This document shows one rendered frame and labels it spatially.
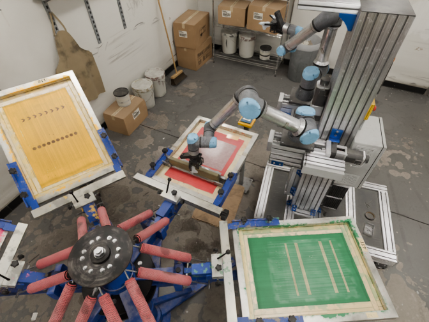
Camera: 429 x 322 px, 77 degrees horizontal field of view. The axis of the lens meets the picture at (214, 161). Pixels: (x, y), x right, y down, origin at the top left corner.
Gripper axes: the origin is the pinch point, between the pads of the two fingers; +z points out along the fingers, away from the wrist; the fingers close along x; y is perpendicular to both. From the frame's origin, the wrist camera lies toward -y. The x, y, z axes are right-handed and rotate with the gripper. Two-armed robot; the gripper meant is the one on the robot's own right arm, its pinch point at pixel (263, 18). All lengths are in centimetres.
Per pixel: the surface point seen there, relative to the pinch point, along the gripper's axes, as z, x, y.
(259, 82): 93, 126, 186
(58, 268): -28, -223, 33
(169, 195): -38, -151, 40
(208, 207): -61, -139, 45
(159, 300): -58, -202, 111
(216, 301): -85, -172, 146
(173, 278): -81, -184, 31
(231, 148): -32, -84, 61
